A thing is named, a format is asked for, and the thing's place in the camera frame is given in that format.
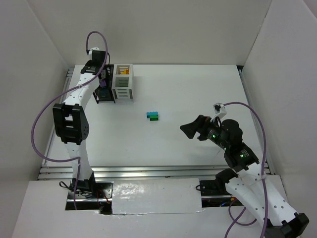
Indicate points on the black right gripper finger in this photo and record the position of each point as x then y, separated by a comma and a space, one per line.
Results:
201, 120
190, 129

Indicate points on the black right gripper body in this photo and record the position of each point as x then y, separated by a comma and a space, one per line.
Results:
201, 127

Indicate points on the blue rectangular lego brick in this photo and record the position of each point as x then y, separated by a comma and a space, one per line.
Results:
148, 114

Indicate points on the orange rectangular lego brick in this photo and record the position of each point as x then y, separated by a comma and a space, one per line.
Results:
125, 72

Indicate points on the green curved lego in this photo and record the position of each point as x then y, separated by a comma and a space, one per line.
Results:
154, 118

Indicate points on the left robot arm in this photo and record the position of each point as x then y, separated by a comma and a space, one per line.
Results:
71, 123

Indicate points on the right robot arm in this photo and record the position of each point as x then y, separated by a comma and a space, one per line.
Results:
244, 178

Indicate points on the white foil covered panel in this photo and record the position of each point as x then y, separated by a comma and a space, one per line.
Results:
156, 196

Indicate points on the white slotted container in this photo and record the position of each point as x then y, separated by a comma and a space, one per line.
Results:
122, 85

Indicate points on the black slotted container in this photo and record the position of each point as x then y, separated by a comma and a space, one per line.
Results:
106, 74

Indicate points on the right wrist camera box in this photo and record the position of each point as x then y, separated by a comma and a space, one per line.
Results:
220, 111

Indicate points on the aluminium right rail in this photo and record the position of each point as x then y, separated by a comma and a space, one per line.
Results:
256, 119

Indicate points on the aluminium rail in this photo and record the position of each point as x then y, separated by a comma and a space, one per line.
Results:
256, 119
103, 173
58, 114

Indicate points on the aluminium front rail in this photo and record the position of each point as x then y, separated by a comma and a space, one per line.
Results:
103, 173

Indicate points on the aluminium left rail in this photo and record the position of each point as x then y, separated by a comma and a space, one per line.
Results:
58, 114

